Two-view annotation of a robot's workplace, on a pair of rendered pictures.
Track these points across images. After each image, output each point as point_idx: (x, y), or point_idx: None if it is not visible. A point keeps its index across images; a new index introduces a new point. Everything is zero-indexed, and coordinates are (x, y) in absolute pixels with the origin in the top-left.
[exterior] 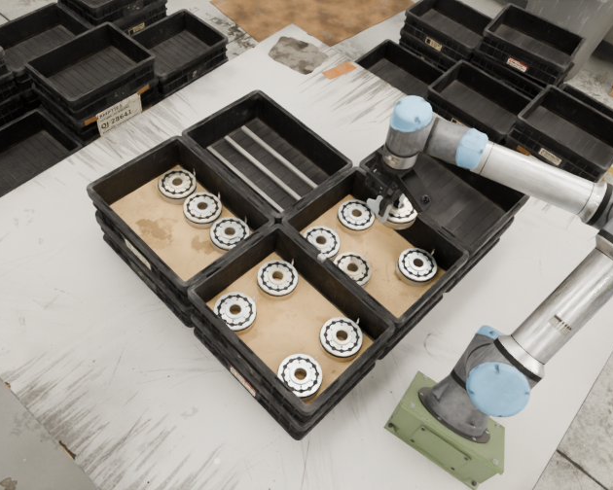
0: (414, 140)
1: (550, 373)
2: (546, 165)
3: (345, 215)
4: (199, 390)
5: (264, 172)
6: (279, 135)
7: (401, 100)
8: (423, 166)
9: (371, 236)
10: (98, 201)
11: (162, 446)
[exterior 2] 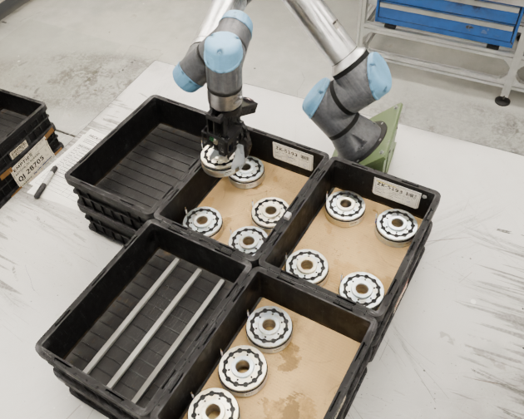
0: (243, 55)
1: (285, 114)
2: (212, 11)
3: (207, 229)
4: (422, 337)
5: (159, 327)
6: (89, 329)
7: (216, 48)
8: (111, 188)
9: (219, 212)
10: None
11: (488, 348)
